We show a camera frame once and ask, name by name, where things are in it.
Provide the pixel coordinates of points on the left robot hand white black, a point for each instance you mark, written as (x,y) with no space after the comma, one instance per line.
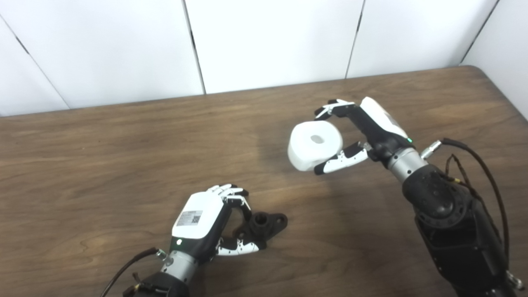
(200,225)

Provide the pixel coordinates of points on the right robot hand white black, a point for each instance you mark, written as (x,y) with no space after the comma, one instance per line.
(379,128)

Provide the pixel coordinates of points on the black flanged holder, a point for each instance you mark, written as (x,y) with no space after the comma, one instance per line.
(264,227)

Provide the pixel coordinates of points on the round white piece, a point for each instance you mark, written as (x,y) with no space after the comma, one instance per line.
(313,144)

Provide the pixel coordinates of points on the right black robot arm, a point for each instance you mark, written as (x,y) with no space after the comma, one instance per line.
(449,222)

